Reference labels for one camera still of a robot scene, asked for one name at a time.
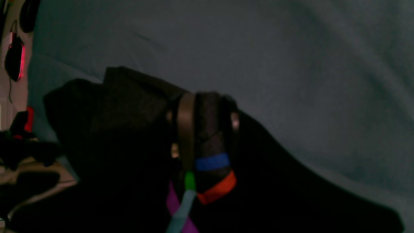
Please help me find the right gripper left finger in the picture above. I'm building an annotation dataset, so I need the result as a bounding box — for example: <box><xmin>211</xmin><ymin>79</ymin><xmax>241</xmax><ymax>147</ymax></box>
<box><xmin>11</xmin><ymin>92</ymin><xmax>182</xmax><ymax>233</ymax></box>

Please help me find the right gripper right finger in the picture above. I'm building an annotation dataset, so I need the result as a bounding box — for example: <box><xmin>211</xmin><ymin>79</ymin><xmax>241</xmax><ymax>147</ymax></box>
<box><xmin>194</xmin><ymin>94</ymin><xmax>404</xmax><ymax>233</ymax></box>

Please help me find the black T-shirt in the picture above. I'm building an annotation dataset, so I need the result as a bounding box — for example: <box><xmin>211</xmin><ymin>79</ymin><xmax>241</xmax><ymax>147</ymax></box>
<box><xmin>44</xmin><ymin>66</ymin><xmax>240</xmax><ymax>233</ymax></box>

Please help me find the blue table cloth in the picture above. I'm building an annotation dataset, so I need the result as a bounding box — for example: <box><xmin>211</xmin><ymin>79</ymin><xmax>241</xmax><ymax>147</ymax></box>
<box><xmin>27</xmin><ymin>0</ymin><xmax>414</xmax><ymax>233</ymax></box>

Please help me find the orange black clamp top right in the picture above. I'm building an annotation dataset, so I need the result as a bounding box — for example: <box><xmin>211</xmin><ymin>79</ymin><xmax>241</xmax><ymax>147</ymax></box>
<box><xmin>9</xmin><ymin>106</ymin><xmax>36</xmax><ymax>139</ymax></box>

